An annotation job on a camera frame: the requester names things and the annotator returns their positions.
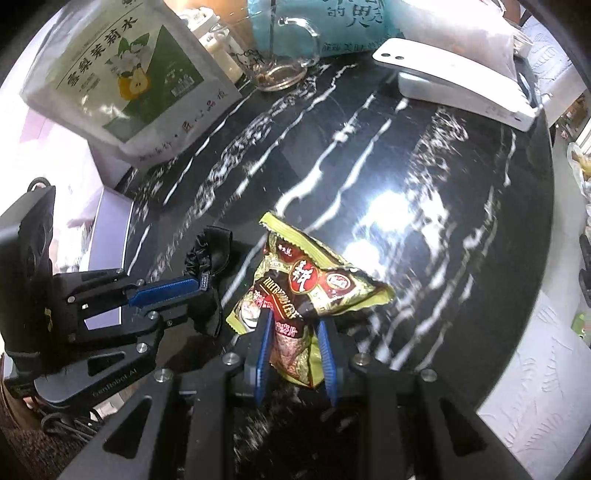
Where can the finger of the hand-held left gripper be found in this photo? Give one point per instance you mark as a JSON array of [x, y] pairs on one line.
[[166, 288], [138, 325]]

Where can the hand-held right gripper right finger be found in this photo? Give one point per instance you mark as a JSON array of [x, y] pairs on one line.
[[326, 356]]

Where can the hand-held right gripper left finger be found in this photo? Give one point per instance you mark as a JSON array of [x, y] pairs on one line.
[[263, 351]]

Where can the black frilly cloth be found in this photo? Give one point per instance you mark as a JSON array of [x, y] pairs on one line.
[[212, 258]]

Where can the green red snack packet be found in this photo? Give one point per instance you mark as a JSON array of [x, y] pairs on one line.
[[318, 286]]

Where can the lavender gift box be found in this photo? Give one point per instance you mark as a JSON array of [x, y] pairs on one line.
[[110, 221]]

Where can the white pear print tea pouch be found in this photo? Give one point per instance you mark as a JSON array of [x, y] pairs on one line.
[[134, 78]]

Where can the white embossed cloth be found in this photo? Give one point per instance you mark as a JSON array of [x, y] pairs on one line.
[[540, 392]]

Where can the small white bottle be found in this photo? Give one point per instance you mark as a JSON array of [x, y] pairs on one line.
[[221, 50]]

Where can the clear glass mug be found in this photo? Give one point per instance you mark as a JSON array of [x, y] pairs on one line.
[[277, 50]]

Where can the white bag sealer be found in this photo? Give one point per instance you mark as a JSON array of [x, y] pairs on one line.
[[457, 87]]

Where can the yellow packet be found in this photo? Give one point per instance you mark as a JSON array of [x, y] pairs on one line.
[[581, 170]]

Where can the blue plastic bag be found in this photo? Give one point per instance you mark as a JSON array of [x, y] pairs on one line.
[[351, 27]]

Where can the white plastic bag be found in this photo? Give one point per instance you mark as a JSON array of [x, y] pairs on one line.
[[461, 37]]

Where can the grey quilted cloth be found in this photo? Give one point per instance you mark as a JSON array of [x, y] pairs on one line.
[[549, 50]]

